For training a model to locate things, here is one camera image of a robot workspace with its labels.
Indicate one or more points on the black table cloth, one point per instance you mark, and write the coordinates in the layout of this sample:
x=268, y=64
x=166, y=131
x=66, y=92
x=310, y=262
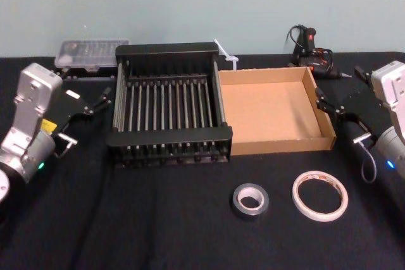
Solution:
x=158, y=219

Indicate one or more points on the roll of white tape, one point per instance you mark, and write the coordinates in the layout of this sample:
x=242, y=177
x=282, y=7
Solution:
x=316, y=216

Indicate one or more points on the clear plastic case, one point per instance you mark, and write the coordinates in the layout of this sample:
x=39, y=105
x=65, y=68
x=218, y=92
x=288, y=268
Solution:
x=91, y=52

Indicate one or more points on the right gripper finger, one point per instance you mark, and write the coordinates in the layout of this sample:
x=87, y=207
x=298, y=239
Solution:
x=363, y=75
x=329, y=105

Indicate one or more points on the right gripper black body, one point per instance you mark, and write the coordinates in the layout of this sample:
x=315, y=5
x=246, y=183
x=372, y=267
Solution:
x=364, y=108

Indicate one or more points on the shallow brown cardboard tray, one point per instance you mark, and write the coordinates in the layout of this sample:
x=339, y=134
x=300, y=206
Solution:
x=269, y=108

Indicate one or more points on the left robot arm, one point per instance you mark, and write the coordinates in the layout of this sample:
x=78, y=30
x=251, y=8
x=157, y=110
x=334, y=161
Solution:
x=28, y=99

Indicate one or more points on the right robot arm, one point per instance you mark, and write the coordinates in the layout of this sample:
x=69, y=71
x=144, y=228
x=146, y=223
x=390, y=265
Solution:
x=392, y=86

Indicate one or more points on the black rack with steel bars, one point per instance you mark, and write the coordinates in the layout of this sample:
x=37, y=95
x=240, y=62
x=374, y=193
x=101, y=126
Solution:
x=167, y=49

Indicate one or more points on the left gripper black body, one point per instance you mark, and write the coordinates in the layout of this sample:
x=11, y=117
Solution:
x=68, y=108

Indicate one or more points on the roll of silver tape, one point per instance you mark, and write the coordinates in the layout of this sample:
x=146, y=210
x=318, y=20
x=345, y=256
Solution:
x=236, y=204

